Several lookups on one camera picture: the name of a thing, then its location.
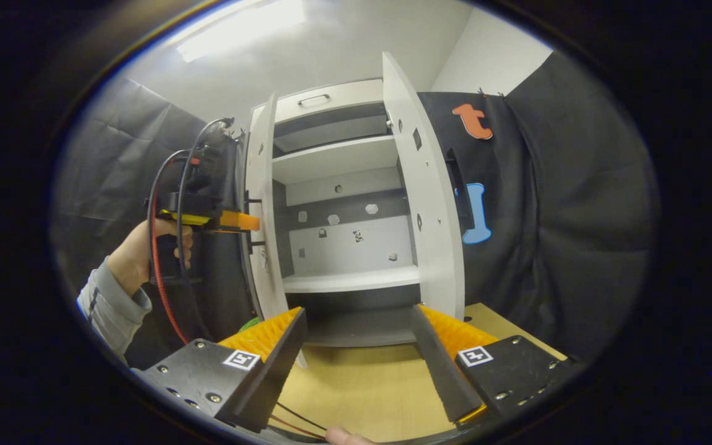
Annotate shoe cabinet door camera sticker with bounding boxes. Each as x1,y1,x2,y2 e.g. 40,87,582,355
242,93,308,370

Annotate ceiling light panel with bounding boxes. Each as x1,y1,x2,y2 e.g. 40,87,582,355
174,0,307,62

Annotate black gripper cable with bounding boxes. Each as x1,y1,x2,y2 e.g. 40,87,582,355
176,117,234,214
276,402,330,433
146,148,191,248

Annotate beige double-door shoe cabinet body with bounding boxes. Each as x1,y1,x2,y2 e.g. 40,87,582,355
251,77,422,348

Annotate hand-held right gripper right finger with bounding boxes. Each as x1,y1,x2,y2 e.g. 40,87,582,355
410,304,579,430

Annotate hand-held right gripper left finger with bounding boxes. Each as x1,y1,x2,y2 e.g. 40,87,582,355
130,307,308,433

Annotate shoe cabinet door cherry sticker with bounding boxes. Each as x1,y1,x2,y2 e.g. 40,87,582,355
383,53,475,322

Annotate black backdrop cloth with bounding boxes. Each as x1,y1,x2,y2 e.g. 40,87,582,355
50,49,663,371

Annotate red gripper cable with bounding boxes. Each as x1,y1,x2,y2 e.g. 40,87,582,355
149,158,191,345
269,414,327,441

